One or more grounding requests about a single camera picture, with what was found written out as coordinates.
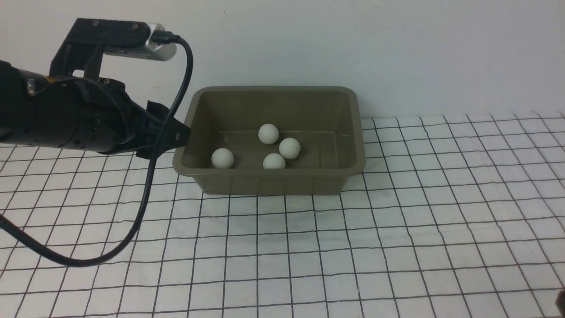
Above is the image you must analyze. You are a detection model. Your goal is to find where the black camera cable left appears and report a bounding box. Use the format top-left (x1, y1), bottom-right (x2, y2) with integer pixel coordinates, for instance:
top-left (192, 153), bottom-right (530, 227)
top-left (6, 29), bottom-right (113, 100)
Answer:
top-left (0, 32), bottom-right (194, 268)

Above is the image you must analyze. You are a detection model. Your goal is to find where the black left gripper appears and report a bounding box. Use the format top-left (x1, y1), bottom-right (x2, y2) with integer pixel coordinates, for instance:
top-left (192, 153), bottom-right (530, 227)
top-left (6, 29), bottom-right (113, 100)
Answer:
top-left (26, 78), bottom-right (190, 159)

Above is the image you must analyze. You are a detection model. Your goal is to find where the white ping-pong ball with logo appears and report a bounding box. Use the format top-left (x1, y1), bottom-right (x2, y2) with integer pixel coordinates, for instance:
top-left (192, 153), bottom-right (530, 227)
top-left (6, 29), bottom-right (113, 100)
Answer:
top-left (263, 153), bottom-right (285, 169)

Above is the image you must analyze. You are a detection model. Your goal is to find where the olive green plastic bin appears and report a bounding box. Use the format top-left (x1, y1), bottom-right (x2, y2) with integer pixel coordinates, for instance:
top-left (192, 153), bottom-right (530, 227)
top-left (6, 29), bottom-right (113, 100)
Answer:
top-left (172, 85), bottom-right (366, 196)

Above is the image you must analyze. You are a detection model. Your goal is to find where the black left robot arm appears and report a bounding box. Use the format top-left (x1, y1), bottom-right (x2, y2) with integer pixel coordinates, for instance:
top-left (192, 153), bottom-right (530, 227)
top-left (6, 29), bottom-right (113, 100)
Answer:
top-left (0, 61), bottom-right (190, 159)

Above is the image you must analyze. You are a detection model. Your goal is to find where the white grid-pattern tablecloth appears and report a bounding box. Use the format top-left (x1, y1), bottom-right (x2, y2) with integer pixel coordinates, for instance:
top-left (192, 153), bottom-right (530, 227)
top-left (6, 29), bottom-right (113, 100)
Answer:
top-left (0, 114), bottom-right (565, 318)

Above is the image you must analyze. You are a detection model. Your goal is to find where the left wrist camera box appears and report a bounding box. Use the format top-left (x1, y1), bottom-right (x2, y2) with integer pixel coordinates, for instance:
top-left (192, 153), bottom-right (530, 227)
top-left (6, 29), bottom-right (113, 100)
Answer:
top-left (49, 18), bottom-right (177, 80)

